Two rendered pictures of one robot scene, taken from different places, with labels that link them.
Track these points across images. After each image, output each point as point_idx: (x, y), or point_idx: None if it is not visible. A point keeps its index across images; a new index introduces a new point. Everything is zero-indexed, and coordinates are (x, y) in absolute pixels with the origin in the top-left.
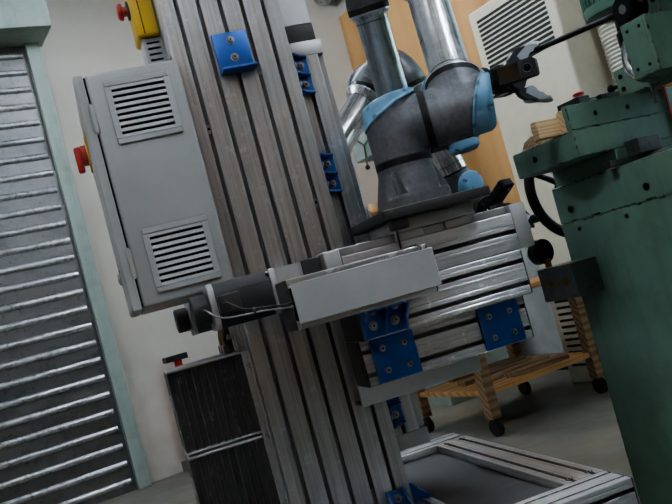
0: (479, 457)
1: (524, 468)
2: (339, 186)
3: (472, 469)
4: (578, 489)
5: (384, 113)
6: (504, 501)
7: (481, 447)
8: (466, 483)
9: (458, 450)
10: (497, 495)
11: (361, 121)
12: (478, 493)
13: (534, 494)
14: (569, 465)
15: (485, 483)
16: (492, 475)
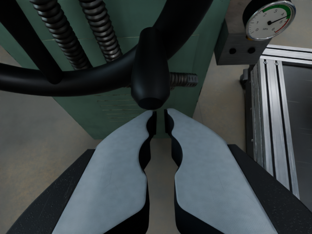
0: (292, 153)
1: (282, 98)
2: None
3: (297, 154)
4: (281, 51)
5: None
6: (305, 84)
7: (280, 177)
8: (311, 131)
9: (297, 197)
10: (304, 94)
11: None
12: (311, 107)
13: (289, 77)
14: (264, 78)
15: (302, 118)
16: (292, 126)
